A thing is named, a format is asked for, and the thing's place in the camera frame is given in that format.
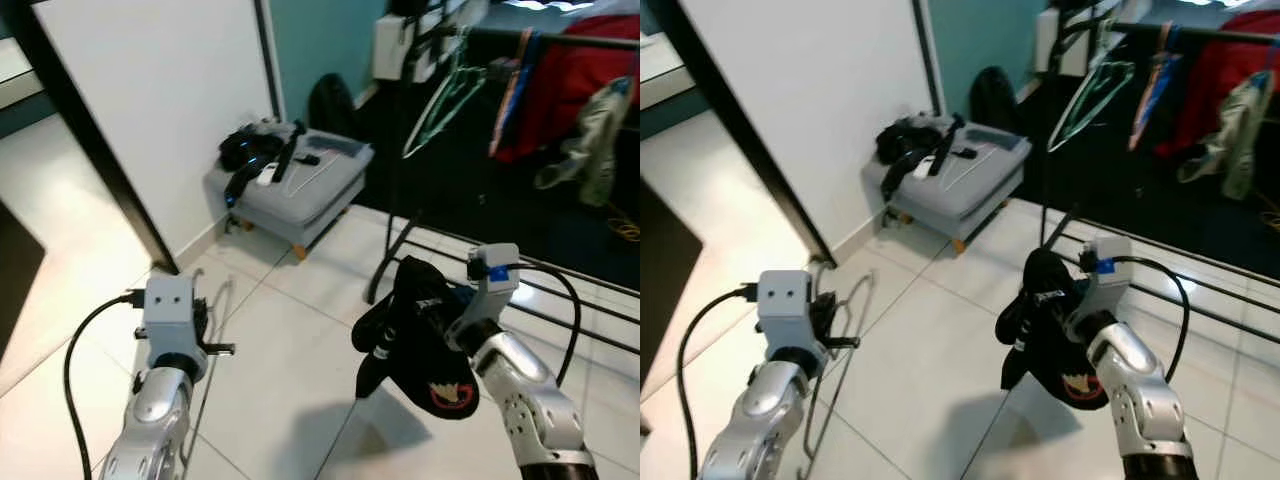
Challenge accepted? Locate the black garment with orange crest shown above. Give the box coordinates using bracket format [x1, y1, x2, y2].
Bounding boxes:
[352, 255, 479, 421]
[995, 247, 1111, 411]

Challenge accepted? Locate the orange hanger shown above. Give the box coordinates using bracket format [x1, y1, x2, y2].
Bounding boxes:
[488, 28, 536, 159]
[1128, 22, 1181, 151]

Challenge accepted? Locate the grey footstool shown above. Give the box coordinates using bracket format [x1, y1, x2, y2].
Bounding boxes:
[205, 125, 376, 263]
[862, 118, 1033, 253]

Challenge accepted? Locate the black door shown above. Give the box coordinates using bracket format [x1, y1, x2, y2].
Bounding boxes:
[640, 205, 706, 401]
[0, 198, 47, 363]

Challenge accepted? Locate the black backpack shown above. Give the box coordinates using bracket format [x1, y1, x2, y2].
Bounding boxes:
[968, 65, 1021, 131]
[307, 72, 363, 136]

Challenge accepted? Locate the dark carpet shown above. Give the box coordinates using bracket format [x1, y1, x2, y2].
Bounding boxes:
[355, 40, 641, 291]
[1010, 40, 1280, 281]

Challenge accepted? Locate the grey garment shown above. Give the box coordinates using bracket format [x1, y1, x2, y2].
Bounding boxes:
[533, 75, 638, 209]
[1177, 70, 1276, 201]

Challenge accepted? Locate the bed with grey mattress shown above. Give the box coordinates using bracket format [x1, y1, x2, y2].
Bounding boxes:
[640, 30, 691, 136]
[0, 38, 46, 139]

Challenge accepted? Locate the white shelf unit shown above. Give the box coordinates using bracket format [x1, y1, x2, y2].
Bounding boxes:
[372, 0, 471, 83]
[1033, 0, 1121, 76]

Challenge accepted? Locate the red cloth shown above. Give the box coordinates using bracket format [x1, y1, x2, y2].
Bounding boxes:
[1155, 35, 1280, 161]
[495, 12, 641, 166]

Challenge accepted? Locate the black metal clothes rack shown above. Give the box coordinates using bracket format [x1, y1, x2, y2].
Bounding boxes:
[365, 20, 641, 356]
[1040, 15, 1280, 346]

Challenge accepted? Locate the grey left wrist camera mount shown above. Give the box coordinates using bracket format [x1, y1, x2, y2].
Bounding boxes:
[140, 277, 209, 379]
[755, 270, 816, 366]

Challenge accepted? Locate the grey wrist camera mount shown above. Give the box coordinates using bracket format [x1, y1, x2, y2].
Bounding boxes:
[140, 277, 209, 379]
[755, 270, 816, 366]
[1065, 237, 1136, 341]
[445, 243, 521, 351]

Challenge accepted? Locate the black strap bundle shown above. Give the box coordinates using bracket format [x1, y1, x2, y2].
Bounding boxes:
[218, 120, 321, 206]
[875, 113, 976, 199]

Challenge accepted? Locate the black door frame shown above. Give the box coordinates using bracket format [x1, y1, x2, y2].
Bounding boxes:
[0, 0, 181, 276]
[645, 0, 836, 269]

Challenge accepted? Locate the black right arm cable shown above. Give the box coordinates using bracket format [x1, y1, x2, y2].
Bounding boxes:
[1110, 255, 1191, 386]
[505, 262, 583, 386]

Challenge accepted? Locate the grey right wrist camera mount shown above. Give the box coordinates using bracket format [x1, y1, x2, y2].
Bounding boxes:
[445, 243, 521, 351]
[1065, 237, 1136, 341]

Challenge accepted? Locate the pale green wire hanger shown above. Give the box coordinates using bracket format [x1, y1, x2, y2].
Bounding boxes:
[402, 30, 491, 161]
[1047, 25, 1138, 154]

